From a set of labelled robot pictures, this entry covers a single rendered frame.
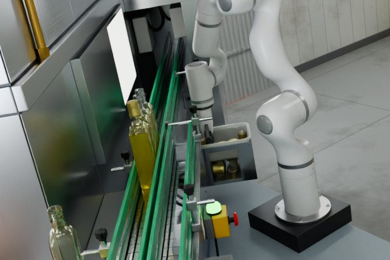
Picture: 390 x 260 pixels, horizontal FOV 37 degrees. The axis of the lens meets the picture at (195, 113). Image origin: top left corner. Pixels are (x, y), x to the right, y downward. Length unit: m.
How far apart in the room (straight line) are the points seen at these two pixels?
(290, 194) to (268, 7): 0.61
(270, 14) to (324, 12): 4.45
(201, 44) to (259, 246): 0.71
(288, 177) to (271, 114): 0.25
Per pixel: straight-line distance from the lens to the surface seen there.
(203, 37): 2.00
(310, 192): 1.97
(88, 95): 1.77
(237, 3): 1.76
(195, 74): 2.10
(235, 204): 2.27
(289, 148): 1.88
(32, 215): 1.41
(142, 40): 3.01
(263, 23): 1.84
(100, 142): 1.82
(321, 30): 6.28
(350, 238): 2.01
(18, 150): 1.35
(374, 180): 3.91
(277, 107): 1.81
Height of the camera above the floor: 1.87
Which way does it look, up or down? 20 degrees down
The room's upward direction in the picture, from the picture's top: 11 degrees counter-clockwise
